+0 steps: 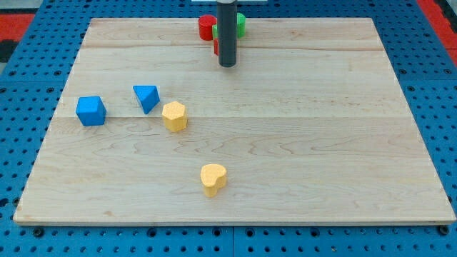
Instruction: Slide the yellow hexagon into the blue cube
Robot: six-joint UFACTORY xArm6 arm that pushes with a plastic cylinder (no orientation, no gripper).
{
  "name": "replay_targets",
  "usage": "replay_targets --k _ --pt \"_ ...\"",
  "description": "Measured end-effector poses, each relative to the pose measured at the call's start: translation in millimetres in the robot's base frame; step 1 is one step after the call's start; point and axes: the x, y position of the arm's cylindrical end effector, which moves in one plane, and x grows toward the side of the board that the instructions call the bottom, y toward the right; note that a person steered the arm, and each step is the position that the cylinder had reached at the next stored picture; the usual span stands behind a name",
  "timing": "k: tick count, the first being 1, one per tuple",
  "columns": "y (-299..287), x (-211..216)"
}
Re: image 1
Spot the yellow hexagon block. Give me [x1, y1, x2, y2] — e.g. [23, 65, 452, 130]
[162, 101, 188, 132]

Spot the blue cube block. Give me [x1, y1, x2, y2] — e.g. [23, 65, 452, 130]
[76, 96, 106, 126]

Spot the yellow heart block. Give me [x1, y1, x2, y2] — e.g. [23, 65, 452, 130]
[200, 163, 227, 198]

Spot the light wooden board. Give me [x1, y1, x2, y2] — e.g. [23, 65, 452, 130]
[14, 18, 456, 226]

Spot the blue triangle block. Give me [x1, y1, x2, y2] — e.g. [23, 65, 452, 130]
[133, 85, 160, 114]

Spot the small red block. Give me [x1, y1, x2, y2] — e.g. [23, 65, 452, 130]
[213, 38, 219, 56]

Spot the small green block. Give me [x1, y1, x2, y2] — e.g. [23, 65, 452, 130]
[212, 24, 218, 39]

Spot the red cylinder block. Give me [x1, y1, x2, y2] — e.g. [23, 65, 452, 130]
[198, 14, 217, 41]

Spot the green cylinder block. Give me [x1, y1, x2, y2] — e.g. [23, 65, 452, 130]
[236, 12, 246, 39]

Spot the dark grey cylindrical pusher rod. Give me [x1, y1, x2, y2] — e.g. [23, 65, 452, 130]
[216, 0, 237, 68]

